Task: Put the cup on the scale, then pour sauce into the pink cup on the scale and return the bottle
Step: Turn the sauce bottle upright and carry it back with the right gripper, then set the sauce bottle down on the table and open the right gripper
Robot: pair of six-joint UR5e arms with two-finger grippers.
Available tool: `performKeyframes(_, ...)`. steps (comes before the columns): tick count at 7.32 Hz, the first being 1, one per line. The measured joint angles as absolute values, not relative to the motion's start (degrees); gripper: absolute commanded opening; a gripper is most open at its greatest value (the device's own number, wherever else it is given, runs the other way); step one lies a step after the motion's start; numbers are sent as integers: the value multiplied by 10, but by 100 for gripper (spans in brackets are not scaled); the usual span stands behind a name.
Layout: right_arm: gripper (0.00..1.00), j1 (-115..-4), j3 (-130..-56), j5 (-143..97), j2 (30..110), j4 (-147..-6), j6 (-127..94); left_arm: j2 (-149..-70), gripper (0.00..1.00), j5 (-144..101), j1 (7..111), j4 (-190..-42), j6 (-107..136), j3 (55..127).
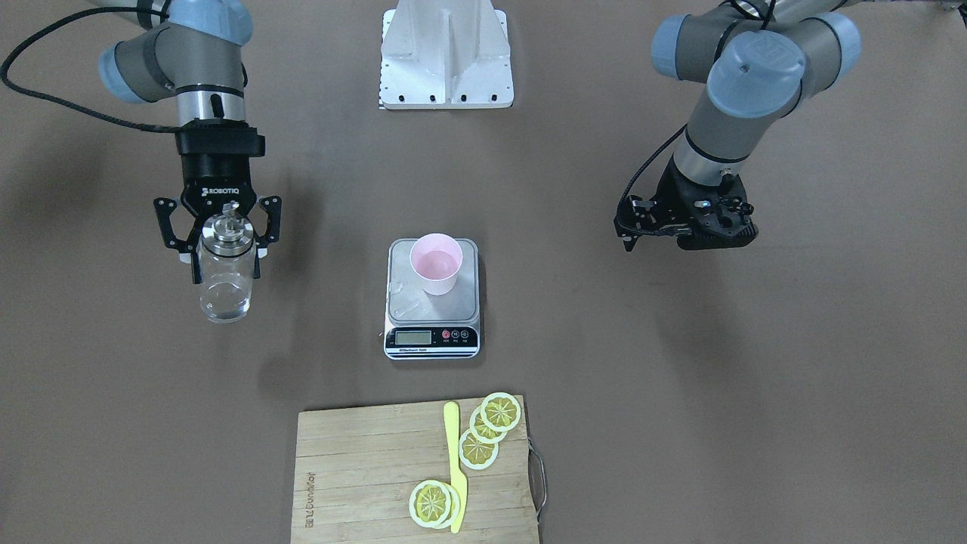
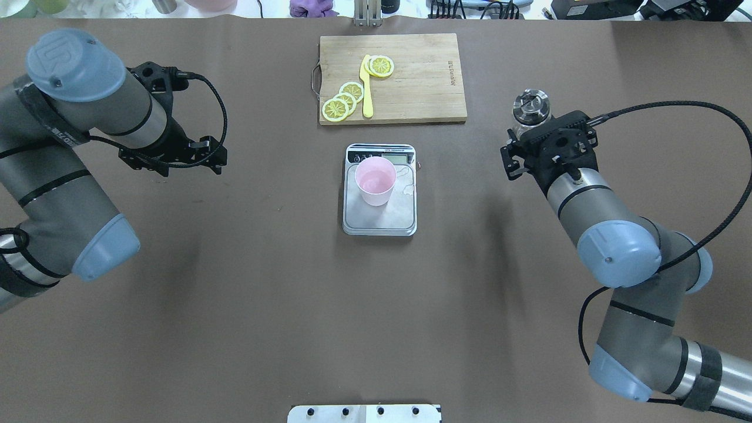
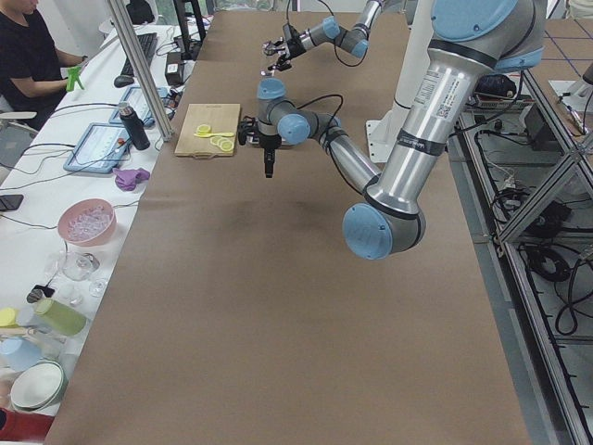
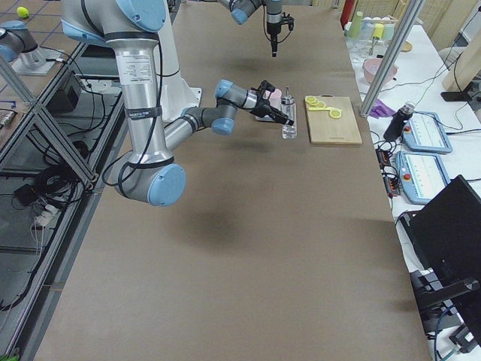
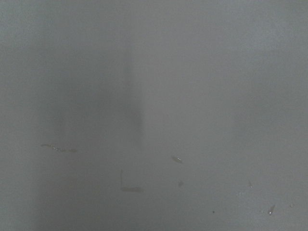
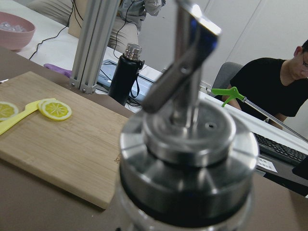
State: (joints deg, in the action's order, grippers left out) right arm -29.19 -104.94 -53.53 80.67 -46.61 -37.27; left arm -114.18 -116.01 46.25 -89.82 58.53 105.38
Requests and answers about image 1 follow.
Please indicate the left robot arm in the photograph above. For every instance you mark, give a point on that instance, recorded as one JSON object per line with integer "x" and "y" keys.
{"x": 759, "y": 60}

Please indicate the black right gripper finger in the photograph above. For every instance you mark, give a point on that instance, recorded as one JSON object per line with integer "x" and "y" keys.
{"x": 195, "y": 267}
{"x": 261, "y": 250}

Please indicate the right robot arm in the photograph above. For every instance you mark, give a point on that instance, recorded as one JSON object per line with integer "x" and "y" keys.
{"x": 191, "y": 51}

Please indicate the pink plastic cup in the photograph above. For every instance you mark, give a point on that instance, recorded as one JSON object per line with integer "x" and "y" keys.
{"x": 436, "y": 258}

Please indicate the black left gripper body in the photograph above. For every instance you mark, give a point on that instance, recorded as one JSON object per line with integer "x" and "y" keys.
{"x": 674, "y": 198}

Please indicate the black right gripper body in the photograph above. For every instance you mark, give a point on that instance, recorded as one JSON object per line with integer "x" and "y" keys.
{"x": 220, "y": 175}

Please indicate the wooden cutting board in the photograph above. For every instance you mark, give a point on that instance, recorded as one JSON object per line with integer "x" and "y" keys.
{"x": 355, "y": 469}

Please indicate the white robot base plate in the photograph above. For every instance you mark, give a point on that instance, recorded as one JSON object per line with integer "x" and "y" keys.
{"x": 445, "y": 55}

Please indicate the digital kitchen scale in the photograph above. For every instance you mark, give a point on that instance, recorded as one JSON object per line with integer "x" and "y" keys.
{"x": 423, "y": 326}

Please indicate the yellow plastic knife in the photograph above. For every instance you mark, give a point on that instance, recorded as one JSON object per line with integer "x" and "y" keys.
{"x": 458, "y": 479}

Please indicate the glass sauce bottle metal spout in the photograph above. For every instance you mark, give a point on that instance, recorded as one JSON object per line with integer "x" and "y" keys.
{"x": 226, "y": 255}

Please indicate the lemon slice middle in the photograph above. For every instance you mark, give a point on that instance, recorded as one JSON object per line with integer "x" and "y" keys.
{"x": 480, "y": 430}

